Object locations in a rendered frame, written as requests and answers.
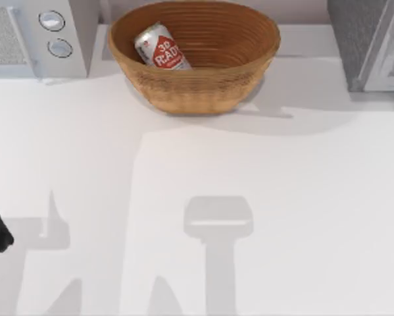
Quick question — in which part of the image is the brown woven basket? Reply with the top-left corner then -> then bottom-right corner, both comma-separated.
107,0 -> 282,117

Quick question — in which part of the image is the round microwave knob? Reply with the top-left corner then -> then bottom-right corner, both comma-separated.
47,38 -> 74,59
38,10 -> 66,32

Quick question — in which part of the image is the pale microwave oven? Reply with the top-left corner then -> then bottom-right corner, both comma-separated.
0,0 -> 101,80

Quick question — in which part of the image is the red and white can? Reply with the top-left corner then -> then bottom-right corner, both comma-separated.
134,22 -> 193,71

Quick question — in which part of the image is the grey cabinet door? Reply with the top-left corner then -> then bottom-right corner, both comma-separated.
357,0 -> 394,92

